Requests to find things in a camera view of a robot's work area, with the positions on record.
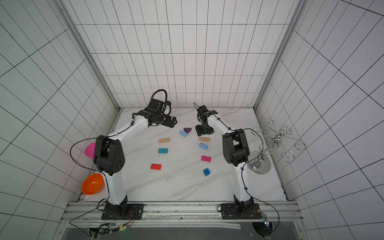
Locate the light blue block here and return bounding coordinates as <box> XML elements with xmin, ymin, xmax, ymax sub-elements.
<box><xmin>199</xmin><ymin>143</ymin><xmax>209</xmax><ymax>150</ymax></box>
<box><xmin>179</xmin><ymin>130</ymin><xmax>188</xmax><ymax>137</ymax></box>

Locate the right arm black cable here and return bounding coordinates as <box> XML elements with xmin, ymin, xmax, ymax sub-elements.
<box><xmin>239</xmin><ymin>128</ymin><xmax>280</xmax><ymax>233</ymax></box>

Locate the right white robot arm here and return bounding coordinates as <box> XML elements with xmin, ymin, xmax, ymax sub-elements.
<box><xmin>194</xmin><ymin>103</ymin><xmax>256</xmax><ymax>219</ymax></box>

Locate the orange plastic bowl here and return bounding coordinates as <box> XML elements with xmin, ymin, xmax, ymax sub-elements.
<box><xmin>81</xmin><ymin>174</ymin><xmax>105</xmax><ymax>196</ymax></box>

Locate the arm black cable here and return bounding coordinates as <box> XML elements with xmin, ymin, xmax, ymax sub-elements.
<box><xmin>239</xmin><ymin>128</ymin><xmax>280</xmax><ymax>233</ymax></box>
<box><xmin>68</xmin><ymin>121</ymin><xmax>134</xmax><ymax>235</ymax></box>

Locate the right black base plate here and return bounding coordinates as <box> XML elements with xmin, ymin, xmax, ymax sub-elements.
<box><xmin>219</xmin><ymin>203</ymin><xmax>262</xmax><ymax>220</ymax></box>

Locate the magenta block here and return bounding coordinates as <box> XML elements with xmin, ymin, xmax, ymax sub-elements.
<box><xmin>201</xmin><ymin>156</ymin><xmax>212</xmax><ymax>163</ymax></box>

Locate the aluminium mounting rail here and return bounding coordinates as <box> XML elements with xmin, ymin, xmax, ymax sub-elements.
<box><xmin>62</xmin><ymin>202</ymin><xmax>304</xmax><ymax>224</ymax></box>

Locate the purple pentagon block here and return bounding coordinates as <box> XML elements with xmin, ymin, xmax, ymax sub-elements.
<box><xmin>184</xmin><ymin>128</ymin><xmax>192</xmax><ymax>134</ymax></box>

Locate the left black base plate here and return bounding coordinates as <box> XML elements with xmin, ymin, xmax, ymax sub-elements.
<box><xmin>101</xmin><ymin>203</ymin><xmax>144</xmax><ymax>221</ymax></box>

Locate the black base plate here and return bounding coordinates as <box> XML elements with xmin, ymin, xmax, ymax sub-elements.
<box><xmin>101</xmin><ymin>203</ymin><xmax>144</xmax><ymax>221</ymax></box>
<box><xmin>219</xmin><ymin>203</ymin><xmax>262</xmax><ymax>220</ymax></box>

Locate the red block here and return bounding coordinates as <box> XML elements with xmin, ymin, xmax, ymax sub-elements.
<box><xmin>150</xmin><ymin>164</ymin><xmax>162</xmax><ymax>171</ymax></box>

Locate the teal block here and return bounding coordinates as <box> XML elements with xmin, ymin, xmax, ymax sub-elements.
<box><xmin>158</xmin><ymin>148</ymin><xmax>169</xmax><ymax>154</ymax></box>

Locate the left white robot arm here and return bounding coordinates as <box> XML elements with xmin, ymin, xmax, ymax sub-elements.
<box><xmin>94</xmin><ymin>99</ymin><xmax>177</xmax><ymax>220</ymax></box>

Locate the chrome wire cup rack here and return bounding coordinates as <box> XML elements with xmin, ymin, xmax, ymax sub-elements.
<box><xmin>247</xmin><ymin>126</ymin><xmax>307</xmax><ymax>175</ymax></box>

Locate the dark blue cube block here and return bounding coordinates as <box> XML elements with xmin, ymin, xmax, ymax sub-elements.
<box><xmin>203</xmin><ymin>169</ymin><xmax>211</xmax><ymax>177</ymax></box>

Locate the tan wooden block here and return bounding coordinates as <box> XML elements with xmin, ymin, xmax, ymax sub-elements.
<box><xmin>159</xmin><ymin>138</ymin><xmax>171</xmax><ymax>143</ymax></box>
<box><xmin>199</xmin><ymin>137</ymin><xmax>211</xmax><ymax>142</ymax></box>

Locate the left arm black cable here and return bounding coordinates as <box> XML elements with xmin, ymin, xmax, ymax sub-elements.
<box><xmin>68</xmin><ymin>121</ymin><xmax>134</xmax><ymax>235</ymax></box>

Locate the pink plastic goblet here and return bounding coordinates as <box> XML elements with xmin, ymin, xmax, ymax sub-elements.
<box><xmin>84</xmin><ymin>143</ymin><xmax>96</xmax><ymax>160</ymax></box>

